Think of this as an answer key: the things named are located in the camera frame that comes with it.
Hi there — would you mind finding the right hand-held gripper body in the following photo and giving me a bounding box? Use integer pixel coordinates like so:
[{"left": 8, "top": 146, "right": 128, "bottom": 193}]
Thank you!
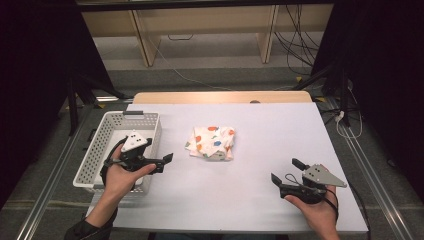
[{"left": 279, "top": 163, "right": 348, "bottom": 205}]

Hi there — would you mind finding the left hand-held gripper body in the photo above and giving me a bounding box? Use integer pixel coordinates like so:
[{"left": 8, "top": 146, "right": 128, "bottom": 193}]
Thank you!
[{"left": 103, "top": 130, "right": 156, "bottom": 174}]

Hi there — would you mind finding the white perforated plastic basket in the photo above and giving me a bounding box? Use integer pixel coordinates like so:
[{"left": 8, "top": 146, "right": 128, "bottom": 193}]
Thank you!
[{"left": 72, "top": 110, "right": 163, "bottom": 196}]

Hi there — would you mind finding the white cloth with coloured spots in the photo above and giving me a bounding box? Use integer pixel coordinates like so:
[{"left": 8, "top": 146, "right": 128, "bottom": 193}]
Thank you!
[{"left": 184, "top": 125, "right": 237, "bottom": 162}]

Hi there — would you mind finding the person's right hand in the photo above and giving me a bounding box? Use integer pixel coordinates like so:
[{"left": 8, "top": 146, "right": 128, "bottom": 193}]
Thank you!
[{"left": 284, "top": 185, "right": 339, "bottom": 232}]

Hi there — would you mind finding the person's left hand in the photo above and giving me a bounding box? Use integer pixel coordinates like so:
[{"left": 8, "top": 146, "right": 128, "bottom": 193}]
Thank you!
[{"left": 104, "top": 144, "right": 157, "bottom": 201}]

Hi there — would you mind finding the black tripod stand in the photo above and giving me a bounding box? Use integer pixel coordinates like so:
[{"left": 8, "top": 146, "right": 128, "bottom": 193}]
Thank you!
[
  {"left": 64, "top": 71, "right": 134, "bottom": 136},
  {"left": 292, "top": 59, "right": 355, "bottom": 128}
]

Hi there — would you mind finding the light wooden table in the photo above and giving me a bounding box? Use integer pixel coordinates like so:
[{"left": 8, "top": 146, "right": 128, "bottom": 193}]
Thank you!
[{"left": 133, "top": 90, "right": 313, "bottom": 105}]

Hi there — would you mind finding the black curtain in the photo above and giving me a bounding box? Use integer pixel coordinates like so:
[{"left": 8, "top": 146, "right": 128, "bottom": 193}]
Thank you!
[
  {"left": 311, "top": 0, "right": 424, "bottom": 201},
  {"left": 0, "top": 0, "right": 114, "bottom": 208}
]

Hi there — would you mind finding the black wrist strap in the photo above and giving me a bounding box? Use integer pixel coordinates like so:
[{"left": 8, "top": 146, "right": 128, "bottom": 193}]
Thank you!
[
  {"left": 323, "top": 189, "right": 340, "bottom": 222},
  {"left": 99, "top": 138, "right": 122, "bottom": 188}
]

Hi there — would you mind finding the aluminium floor rail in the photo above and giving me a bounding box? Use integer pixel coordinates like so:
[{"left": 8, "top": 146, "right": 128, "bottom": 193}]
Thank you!
[
  {"left": 324, "top": 98, "right": 416, "bottom": 240},
  {"left": 14, "top": 106, "right": 98, "bottom": 240}
]

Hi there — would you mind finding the white power cable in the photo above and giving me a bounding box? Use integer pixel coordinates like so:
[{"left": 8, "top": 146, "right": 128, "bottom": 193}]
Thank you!
[{"left": 334, "top": 110, "right": 364, "bottom": 140}]

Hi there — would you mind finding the thin white floor cable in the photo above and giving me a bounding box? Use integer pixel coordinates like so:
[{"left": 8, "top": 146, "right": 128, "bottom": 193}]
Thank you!
[{"left": 146, "top": 31, "right": 234, "bottom": 92}]

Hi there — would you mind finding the short black cable loop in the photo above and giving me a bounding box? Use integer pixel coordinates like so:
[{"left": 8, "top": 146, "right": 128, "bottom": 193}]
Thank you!
[{"left": 167, "top": 33, "right": 195, "bottom": 42}]

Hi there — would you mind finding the bundle of black cables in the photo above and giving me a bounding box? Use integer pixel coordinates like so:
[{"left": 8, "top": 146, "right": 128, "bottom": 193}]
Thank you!
[{"left": 273, "top": 4, "right": 322, "bottom": 76}]

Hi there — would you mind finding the light wooden shelf frame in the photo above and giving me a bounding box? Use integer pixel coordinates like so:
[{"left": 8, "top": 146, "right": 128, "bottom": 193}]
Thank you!
[{"left": 81, "top": 4, "right": 334, "bottom": 68}]

